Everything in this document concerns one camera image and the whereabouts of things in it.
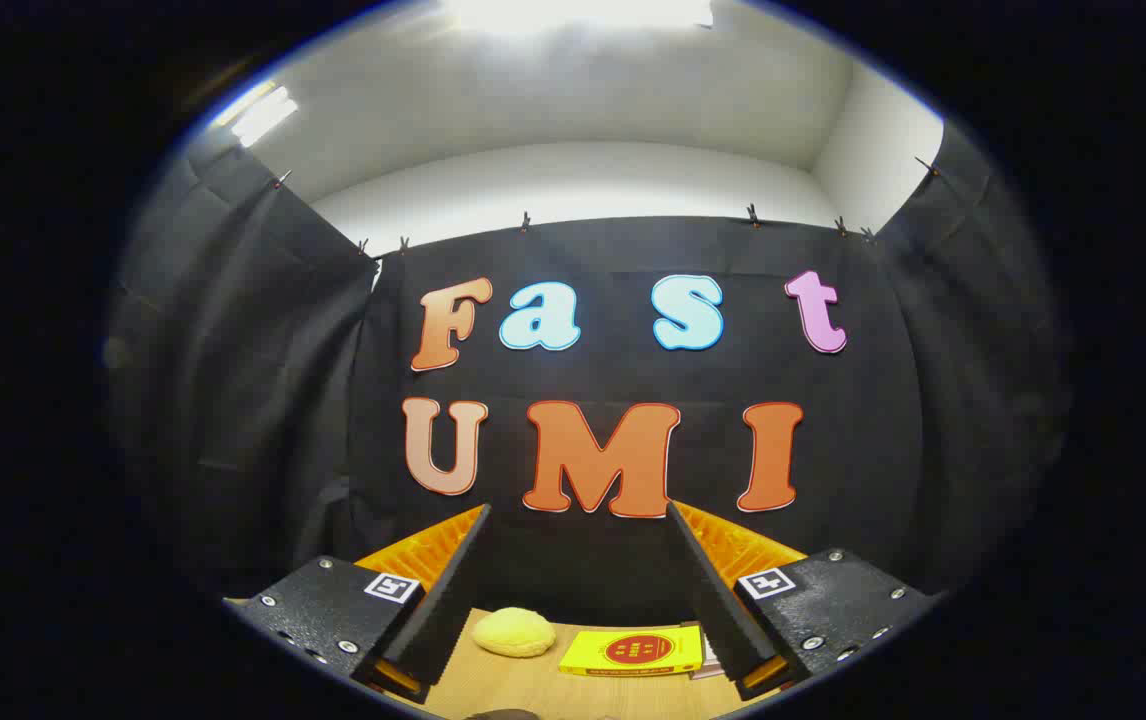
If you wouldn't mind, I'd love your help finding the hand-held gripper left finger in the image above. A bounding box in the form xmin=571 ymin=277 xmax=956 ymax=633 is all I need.
xmin=223 ymin=503 xmax=494 ymax=706

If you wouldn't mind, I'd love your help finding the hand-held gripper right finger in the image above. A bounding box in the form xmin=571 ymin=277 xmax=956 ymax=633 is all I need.
xmin=666 ymin=500 xmax=944 ymax=703

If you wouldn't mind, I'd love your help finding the white book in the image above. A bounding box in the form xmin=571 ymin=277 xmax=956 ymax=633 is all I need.
xmin=690 ymin=628 xmax=724 ymax=681

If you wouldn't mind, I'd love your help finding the yellow bun plush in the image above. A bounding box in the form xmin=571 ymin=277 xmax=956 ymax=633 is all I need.
xmin=473 ymin=607 xmax=557 ymax=658

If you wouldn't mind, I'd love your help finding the yellow book red circle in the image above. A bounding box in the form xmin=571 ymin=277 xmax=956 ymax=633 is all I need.
xmin=559 ymin=624 xmax=706 ymax=678

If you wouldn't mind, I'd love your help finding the black backdrop cloth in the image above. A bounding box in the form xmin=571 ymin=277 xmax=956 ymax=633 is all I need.
xmin=103 ymin=120 xmax=1074 ymax=626

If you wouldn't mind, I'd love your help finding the ceiling light panel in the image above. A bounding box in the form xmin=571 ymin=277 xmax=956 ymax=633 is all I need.
xmin=218 ymin=82 xmax=299 ymax=148

